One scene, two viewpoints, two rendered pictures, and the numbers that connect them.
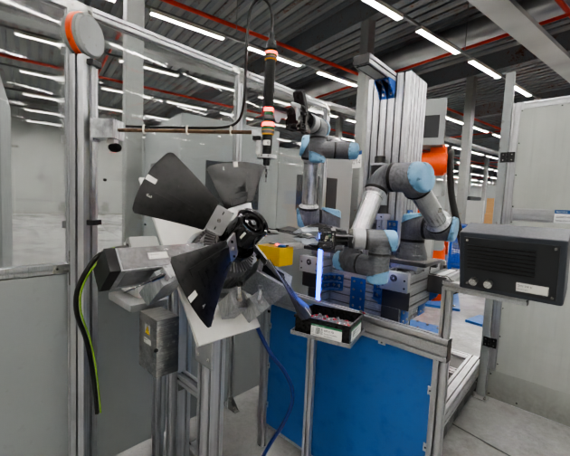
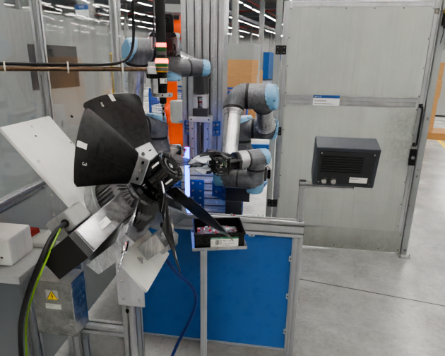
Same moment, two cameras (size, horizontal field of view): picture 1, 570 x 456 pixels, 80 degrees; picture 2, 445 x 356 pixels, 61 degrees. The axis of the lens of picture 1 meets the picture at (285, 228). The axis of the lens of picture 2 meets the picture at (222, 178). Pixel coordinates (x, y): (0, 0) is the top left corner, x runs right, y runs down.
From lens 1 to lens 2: 0.73 m
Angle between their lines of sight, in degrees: 37
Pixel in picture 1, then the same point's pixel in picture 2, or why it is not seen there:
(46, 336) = not seen: outside the picture
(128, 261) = (92, 240)
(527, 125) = (294, 22)
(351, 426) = (227, 303)
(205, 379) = (134, 316)
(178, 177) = (103, 136)
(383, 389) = (253, 268)
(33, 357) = not seen: outside the picture
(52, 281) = not seen: outside the picture
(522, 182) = (292, 72)
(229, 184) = (117, 123)
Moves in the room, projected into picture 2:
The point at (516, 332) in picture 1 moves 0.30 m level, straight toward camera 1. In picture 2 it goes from (289, 191) to (295, 204)
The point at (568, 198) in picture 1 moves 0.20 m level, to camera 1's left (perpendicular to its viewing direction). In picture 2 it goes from (321, 85) to (304, 86)
